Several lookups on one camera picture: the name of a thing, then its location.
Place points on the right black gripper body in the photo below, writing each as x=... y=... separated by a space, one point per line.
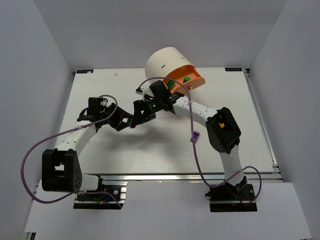
x=137 y=109

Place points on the blue label sticker left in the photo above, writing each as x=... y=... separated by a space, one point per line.
x=84 y=71

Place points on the white cylindrical drawer cabinet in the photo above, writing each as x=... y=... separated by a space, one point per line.
x=164 y=61

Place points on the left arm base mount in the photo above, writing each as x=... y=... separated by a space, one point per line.
x=110 y=195

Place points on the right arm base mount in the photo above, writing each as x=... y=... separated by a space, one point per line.
x=223 y=201

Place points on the green small lego brick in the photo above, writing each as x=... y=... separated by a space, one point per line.
x=186 y=79

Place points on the blue label sticker right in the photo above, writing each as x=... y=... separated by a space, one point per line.
x=233 y=69

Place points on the purple sloped lego brick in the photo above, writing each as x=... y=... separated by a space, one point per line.
x=195 y=137

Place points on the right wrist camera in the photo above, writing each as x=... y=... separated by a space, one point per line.
x=139 y=91

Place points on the blue label sticker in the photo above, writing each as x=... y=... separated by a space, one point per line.
x=233 y=69
x=84 y=71

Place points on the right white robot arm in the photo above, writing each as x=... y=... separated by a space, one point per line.
x=222 y=129

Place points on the aluminium table rail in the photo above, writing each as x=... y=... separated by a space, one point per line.
x=274 y=175

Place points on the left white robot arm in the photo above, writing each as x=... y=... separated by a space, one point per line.
x=61 y=170

